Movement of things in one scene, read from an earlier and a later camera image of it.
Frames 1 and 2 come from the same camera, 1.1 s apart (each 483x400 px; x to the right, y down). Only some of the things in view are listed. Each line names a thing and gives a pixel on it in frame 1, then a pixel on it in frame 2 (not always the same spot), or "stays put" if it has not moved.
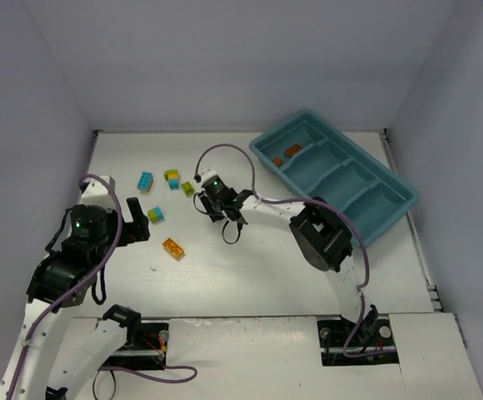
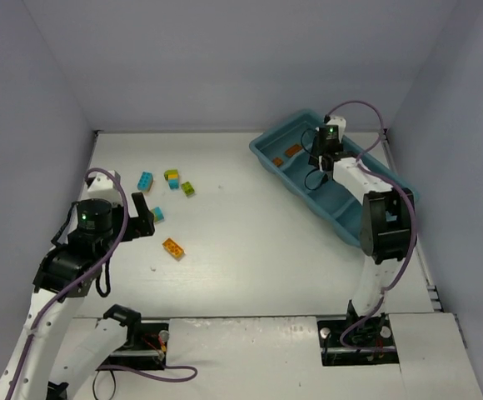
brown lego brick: [292, 150] stays put
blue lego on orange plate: [145, 181] stays put
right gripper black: [223, 208] -> [325, 154]
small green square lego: [187, 188] stays put
